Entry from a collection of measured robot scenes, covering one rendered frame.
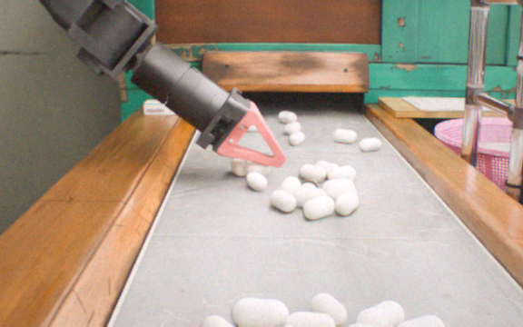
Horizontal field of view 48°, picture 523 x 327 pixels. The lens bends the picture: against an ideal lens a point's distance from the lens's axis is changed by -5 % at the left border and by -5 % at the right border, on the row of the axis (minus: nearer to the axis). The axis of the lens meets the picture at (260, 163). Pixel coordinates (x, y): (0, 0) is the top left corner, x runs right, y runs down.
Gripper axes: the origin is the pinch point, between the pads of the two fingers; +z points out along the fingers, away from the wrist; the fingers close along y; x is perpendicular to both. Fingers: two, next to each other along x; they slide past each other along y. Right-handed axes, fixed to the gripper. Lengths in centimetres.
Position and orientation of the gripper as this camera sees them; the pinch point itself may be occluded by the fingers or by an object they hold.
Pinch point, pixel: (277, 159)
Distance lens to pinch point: 72.7
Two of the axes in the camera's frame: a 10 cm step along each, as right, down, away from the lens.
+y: 0.0, -2.4, 9.7
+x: -6.0, 7.7, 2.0
